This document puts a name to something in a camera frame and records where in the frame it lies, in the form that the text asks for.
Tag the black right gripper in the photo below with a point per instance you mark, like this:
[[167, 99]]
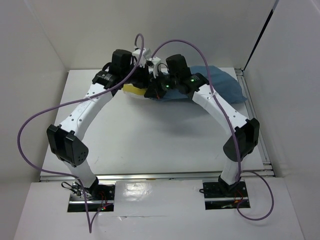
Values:
[[153, 91]]

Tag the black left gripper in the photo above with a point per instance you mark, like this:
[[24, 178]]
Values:
[[143, 83]]

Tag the cream pillow with yellow band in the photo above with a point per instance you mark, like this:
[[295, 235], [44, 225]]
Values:
[[134, 92]]

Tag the blue fabric pillowcase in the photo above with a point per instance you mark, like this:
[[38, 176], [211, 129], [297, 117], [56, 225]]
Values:
[[227, 86]]

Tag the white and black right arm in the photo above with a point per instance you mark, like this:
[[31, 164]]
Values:
[[244, 132]]

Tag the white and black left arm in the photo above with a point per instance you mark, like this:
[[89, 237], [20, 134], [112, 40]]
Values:
[[66, 138]]

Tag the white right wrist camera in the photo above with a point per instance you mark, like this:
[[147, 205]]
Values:
[[154, 62]]

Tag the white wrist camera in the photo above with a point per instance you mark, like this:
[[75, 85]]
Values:
[[154, 62], [142, 56]]

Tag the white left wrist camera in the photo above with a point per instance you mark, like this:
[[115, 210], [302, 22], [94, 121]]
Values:
[[142, 56]]

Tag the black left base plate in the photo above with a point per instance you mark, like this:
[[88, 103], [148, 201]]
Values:
[[102, 199]]

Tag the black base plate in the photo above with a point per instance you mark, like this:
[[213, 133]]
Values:
[[102, 199], [215, 199]]

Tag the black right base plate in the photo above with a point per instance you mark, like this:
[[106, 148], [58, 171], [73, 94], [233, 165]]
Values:
[[215, 199]]

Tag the aluminium front rail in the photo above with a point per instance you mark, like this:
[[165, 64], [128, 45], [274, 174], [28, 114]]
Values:
[[160, 176]]

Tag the black vertical corner post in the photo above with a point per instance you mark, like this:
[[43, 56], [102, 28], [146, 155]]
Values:
[[261, 33]]

